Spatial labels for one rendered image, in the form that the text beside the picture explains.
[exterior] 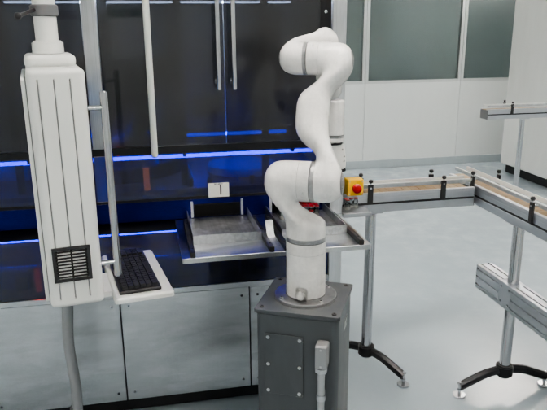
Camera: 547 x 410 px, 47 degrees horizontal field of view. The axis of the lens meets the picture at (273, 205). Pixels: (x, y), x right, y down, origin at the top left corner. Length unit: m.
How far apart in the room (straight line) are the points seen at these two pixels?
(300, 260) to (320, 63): 0.59
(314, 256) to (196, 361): 1.16
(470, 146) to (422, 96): 0.95
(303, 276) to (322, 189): 0.27
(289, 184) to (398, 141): 6.06
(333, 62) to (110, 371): 1.66
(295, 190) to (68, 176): 0.70
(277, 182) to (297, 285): 0.32
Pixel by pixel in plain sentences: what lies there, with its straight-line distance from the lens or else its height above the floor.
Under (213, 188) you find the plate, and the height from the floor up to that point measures 1.03.
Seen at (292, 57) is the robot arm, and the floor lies 1.57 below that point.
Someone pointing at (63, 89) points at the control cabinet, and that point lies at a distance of 1.95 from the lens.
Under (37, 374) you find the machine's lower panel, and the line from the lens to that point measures 2.88.
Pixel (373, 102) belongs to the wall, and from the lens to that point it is 7.60.
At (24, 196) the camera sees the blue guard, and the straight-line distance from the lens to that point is 2.59.
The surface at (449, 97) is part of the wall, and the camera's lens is 8.00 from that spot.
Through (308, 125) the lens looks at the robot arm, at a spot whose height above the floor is 1.38.
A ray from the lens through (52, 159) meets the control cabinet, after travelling 1.98.
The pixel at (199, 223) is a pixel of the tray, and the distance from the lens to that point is 2.60.
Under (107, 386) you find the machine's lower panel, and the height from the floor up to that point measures 0.17.
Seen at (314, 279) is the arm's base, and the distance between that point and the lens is 1.87.
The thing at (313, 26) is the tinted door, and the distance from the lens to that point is 2.57.
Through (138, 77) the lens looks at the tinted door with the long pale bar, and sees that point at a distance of 2.49.
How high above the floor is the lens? 1.66
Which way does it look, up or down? 16 degrees down
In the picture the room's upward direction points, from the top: straight up
